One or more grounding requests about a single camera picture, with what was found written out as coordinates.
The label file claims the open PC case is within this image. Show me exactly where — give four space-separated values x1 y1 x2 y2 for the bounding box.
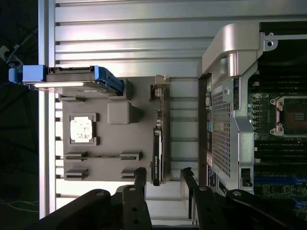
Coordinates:
198 23 307 199

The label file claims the green motherboard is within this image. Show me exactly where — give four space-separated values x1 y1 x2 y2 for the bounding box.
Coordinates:
248 79 307 209

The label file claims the grey parts rack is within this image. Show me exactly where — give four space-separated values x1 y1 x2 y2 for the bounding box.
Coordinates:
59 76 172 183

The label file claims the white floor cable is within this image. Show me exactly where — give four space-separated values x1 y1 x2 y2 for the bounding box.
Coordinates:
0 198 39 213

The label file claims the CPU socket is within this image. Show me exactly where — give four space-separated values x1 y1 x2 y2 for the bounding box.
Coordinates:
270 95 307 138

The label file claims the silver CPU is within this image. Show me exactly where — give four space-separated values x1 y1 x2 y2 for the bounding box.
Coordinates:
70 116 93 142

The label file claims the hard disk with blue carrier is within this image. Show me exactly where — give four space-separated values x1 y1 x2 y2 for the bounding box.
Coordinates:
8 64 124 97

